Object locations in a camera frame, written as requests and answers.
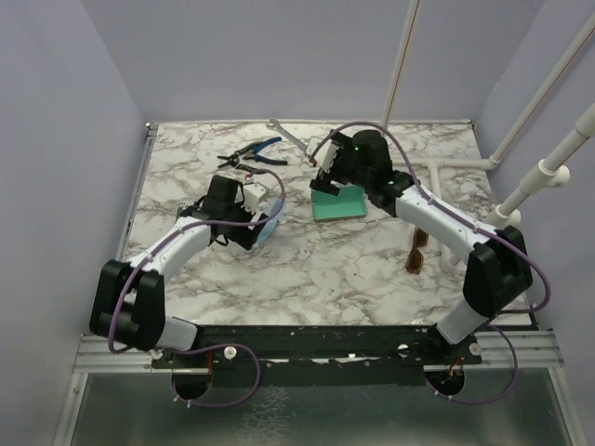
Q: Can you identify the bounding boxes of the grey rectangular block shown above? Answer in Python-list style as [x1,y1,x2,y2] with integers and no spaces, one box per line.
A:
[311,186,367,222]

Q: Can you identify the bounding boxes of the aluminium extrusion rail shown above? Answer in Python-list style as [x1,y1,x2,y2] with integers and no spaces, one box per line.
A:
[52,123,159,445]

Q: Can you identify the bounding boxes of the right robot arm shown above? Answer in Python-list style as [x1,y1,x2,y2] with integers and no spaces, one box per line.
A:
[311,130,533,363]

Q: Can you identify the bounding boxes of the blue handled pliers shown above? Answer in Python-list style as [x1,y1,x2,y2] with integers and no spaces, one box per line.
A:
[217,137,288,168]

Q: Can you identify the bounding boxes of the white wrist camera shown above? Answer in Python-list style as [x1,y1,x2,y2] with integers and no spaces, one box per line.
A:
[243,183,269,214]
[314,140,341,174]

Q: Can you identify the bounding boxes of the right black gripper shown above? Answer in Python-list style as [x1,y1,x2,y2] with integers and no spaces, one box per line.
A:
[311,128,372,195]

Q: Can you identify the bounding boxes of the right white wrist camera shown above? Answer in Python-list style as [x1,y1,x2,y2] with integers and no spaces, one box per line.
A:
[314,140,341,174]

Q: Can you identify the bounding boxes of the silver open-end wrench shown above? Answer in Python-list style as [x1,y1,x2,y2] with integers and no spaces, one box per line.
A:
[266,119,312,158]

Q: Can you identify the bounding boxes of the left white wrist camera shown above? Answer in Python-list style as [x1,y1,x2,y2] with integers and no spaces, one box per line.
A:
[243,183,269,214]

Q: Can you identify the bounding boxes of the white PVC pipe frame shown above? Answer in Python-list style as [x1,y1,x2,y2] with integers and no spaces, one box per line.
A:
[380,0,595,270]

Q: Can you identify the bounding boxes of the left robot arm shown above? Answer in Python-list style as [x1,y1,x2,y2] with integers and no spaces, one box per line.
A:
[89,176,269,367]

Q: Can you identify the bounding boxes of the black handled cutters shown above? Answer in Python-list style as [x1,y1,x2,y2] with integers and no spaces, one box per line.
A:
[218,158,258,174]

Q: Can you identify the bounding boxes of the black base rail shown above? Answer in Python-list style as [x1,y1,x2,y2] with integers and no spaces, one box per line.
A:
[152,325,482,388]

